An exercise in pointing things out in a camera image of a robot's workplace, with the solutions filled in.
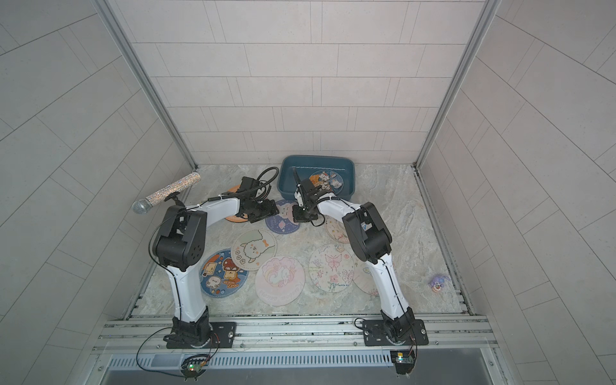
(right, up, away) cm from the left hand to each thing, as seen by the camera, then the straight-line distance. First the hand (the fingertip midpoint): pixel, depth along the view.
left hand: (277, 210), depth 100 cm
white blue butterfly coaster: (+33, -22, -18) cm, 44 cm away
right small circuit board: (+42, -40, -32) cm, 67 cm away
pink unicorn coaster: (+4, -23, -18) cm, 29 cm away
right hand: (+8, -3, -1) cm, 8 cm away
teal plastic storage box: (+11, +20, +11) cm, 25 cm away
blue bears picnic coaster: (+23, +13, +11) cm, 28 cm away
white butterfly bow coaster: (+22, -19, -16) cm, 33 cm away
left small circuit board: (-16, -38, -37) cm, 55 cm away
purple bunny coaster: (+3, -5, -4) cm, 7 cm away
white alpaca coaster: (-7, -13, -12) cm, 19 cm away
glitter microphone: (-37, +4, -26) cm, 46 cm away
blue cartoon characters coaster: (-17, -21, -18) cm, 32 cm away
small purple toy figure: (+57, -21, -22) cm, 65 cm away
